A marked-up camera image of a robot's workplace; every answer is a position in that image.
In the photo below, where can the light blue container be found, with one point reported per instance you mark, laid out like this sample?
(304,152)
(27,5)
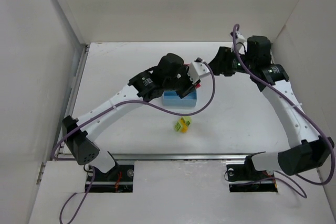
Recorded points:
(170,98)

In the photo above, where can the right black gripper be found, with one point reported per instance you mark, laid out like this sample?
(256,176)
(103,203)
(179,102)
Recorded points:
(219,61)

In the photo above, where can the yellow green lego cluster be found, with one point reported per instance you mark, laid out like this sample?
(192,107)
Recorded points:
(183,124)

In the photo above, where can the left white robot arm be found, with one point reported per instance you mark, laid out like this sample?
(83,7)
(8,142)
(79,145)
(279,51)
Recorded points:
(80,134)

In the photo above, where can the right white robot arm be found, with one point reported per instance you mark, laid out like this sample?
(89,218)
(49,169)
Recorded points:
(308,148)

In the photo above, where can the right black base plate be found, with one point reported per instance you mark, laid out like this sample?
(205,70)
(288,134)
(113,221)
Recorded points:
(241,180)

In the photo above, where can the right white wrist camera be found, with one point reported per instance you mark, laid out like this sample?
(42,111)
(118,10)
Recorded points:
(239,38)

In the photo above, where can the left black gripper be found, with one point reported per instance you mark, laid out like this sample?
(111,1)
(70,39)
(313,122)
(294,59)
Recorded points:
(185,87)

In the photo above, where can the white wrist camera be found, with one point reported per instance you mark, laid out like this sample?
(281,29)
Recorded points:
(239,38)
(197,71)

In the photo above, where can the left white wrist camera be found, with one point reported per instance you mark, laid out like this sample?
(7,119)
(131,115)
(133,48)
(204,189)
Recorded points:
(197,71)

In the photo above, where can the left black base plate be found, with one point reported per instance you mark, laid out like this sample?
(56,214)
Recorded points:
(121,182)

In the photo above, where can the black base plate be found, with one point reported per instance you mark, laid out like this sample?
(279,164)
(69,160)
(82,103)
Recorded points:
(121,182)
(241,180)

